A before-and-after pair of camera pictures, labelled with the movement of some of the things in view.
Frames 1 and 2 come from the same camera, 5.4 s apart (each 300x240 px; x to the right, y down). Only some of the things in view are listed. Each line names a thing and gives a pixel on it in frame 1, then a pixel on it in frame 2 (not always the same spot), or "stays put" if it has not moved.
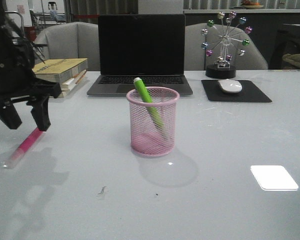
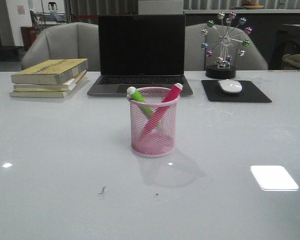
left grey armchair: x=73 y=40 stays put
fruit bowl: x=247 y=4 stays put
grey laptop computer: x=149 y=46 stays put
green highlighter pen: x=140 y=83 -> x=135 y=95
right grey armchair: x=208 y=43 stays put
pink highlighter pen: x=26 y=146 -> x=158 y=116
